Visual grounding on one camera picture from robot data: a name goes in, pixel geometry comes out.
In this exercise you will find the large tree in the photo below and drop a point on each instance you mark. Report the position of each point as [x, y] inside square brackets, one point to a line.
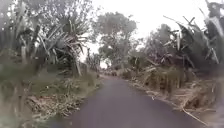
[115, 36]

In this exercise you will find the grey asphalt path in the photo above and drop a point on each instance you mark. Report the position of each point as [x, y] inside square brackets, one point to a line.
[120, 106]

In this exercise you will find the grass and dry leaves verge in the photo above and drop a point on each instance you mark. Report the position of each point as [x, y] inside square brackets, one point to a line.
[50, 96]

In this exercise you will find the tall leafy plants thicket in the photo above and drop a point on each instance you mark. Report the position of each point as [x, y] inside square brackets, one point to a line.
[43, 36]
[190, 46]

